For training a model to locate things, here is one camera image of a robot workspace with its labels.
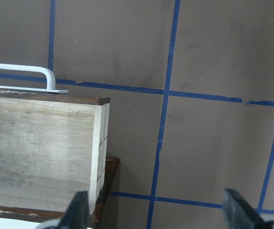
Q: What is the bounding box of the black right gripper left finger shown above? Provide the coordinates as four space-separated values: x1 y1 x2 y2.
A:
40 190 90 229

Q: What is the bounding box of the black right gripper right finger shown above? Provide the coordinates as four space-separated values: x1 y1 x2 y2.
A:
223 188 274 229

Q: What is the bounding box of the white drawer handle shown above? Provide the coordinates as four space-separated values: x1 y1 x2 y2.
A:
0 63 69 94

